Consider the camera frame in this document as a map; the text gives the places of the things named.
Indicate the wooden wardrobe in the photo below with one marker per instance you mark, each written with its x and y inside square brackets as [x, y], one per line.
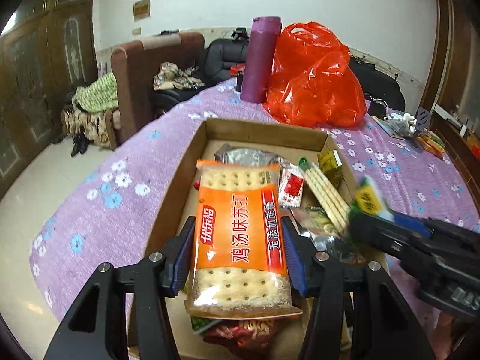
[33, 82]

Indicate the green-striped biscuit packet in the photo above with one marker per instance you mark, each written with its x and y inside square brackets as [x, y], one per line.
[435, 140]

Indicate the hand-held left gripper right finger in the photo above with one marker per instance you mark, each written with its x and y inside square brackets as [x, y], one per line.
[296, 258]

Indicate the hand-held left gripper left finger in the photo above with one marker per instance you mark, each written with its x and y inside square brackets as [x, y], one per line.
[180, 258]

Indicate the large orange cracker packet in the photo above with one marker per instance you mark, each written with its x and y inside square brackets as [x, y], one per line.
[240, 232]

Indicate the stick biscuit packet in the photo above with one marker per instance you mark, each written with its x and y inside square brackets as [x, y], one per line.
[324, 191]

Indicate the beige patterned clothing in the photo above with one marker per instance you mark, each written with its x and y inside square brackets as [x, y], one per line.
[176, 77]

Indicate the black leather sofa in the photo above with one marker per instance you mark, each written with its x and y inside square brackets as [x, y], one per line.
[221, 60]

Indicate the yellow-green patterned snack packet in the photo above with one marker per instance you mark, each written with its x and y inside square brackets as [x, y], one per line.
[330, 165]

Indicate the silver foil snack packet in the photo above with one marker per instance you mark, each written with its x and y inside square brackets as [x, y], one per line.
[247, 155]

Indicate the pale green snack packet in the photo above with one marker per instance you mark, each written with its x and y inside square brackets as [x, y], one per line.
[313, 219]

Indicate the black shoes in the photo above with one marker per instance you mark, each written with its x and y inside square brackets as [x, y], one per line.
[80, 145]

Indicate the red-white small packet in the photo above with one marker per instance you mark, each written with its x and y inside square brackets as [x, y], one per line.
[291, 187]

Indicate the red patterned snack packet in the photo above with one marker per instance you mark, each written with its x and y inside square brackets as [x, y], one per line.
[240, 332]

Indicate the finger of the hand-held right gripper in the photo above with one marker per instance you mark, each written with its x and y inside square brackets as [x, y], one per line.
[375, 232]
[412, 225]

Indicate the wooden sideboard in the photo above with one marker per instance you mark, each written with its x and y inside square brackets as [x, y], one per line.
[457, 138]

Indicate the red plastic bag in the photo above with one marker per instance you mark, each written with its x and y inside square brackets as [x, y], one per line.
[315, 78]

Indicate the black gadget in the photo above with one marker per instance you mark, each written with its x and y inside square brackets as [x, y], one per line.
[240, 34]

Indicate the brown wooden door frame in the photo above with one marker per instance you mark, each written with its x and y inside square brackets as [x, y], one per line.
[446, 26]

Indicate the cardboard box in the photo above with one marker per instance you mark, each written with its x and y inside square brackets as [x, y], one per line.
[180, 195]

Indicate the floral purple tablecloth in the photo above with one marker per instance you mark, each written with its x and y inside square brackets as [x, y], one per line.
[112, 232]

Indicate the green-red snack packet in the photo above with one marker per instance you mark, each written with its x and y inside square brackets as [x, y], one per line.
[199, 325]

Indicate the purple thermos bottle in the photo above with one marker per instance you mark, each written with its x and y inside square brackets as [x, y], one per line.
[258, 60]

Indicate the thin booklet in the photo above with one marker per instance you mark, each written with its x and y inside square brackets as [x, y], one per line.
[382, 127]

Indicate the brown armchair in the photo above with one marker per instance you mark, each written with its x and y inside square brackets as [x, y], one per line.
[150, 56]

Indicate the grey phone stand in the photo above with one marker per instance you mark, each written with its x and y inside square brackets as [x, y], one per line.
[422, 120]

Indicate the slim orange biscuit packet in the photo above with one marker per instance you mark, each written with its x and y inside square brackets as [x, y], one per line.
[433, 149]

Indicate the small black box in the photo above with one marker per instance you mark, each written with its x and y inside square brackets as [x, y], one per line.
[376, 108]

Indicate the clear plastic bag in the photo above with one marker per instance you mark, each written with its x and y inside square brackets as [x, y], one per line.
[397, 126]

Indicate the small wall plaque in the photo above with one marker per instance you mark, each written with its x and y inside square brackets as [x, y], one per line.
[142, 9]

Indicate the white plastic pieces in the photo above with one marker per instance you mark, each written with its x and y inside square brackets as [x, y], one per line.
[404, 117]

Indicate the green patterned cloth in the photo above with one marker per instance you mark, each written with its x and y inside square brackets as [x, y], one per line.
[97, 92]

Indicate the yellow snack packet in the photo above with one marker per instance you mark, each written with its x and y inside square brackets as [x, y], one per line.
[369, 198]

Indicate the brown patterned blanket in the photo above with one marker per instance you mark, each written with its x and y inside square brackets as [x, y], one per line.
[86, 127]

